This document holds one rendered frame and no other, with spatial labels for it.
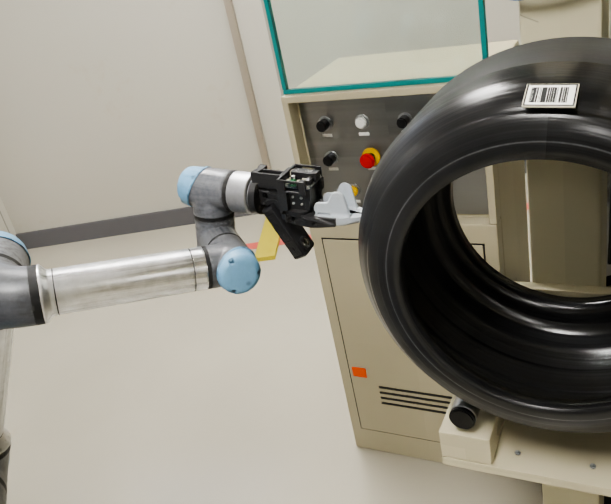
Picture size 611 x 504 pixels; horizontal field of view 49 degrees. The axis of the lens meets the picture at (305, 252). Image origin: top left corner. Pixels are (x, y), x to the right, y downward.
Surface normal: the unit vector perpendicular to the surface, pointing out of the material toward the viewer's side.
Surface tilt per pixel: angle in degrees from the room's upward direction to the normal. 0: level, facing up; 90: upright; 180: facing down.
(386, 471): 0
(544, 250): 90
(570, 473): 0
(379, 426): 90
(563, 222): 90
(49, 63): 90
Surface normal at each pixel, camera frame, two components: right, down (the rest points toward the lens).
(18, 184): -0.07, 0.47
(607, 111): -0.22, -0.27
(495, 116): -0.54, -0.31
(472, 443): -0.43, 0.49
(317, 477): -0.19, -0.87
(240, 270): 0.36, 0.37
